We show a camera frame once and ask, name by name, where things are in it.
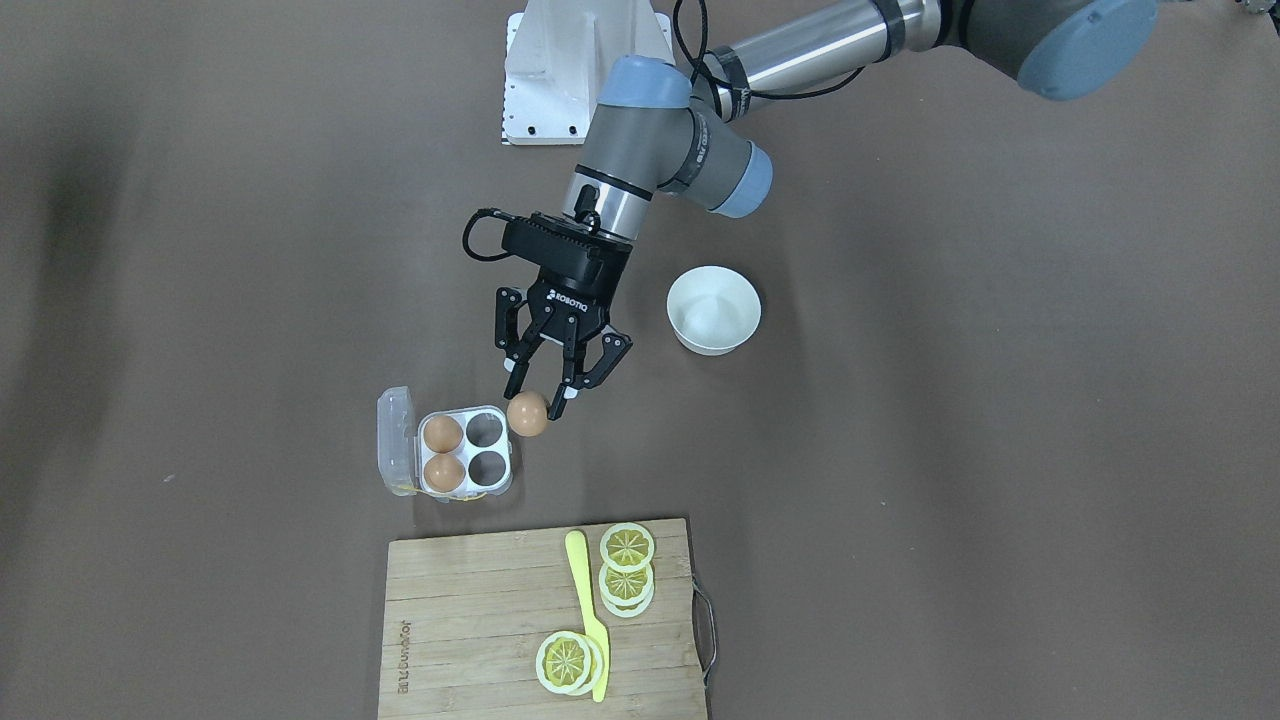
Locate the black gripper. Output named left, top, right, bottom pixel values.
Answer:
left=495, top=252, right=634, bottom=421

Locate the brown egg from bowl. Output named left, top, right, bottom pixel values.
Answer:
left=506, top=389, right=550, bottom=438

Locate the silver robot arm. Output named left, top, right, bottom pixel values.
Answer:
left=475, top=1, right=1158, bottom=420

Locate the clear plastic egg box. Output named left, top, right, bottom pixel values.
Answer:
left=376, top=386, right=515, bottom=503

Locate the white ceramic bowl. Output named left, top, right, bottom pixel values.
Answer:
left=666, top=266, right=763, bottom=356

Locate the yellow plastic knife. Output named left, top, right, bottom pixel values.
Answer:
left=564, top=529, right=611, bottom=703

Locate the bamboo cutting board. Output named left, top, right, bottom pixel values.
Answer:
left=378, top=518, right=709, bottom=719

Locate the lemon slice far side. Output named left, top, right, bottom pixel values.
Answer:
left=534, top=630, right=605, bottom=697

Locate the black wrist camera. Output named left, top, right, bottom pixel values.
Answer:
left=500, top=213, right=632, bottom=283

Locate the black camera cable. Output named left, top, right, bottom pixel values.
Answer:
left=462, top=208, right=521, bottom=265

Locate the lemon slice handle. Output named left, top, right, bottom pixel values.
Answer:
left=598, top=521, right=657, bottom=573
left=598, top=564, right=655, bottom=618

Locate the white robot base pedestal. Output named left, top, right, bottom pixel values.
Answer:
left=500, top=1, right=675, bottom=146

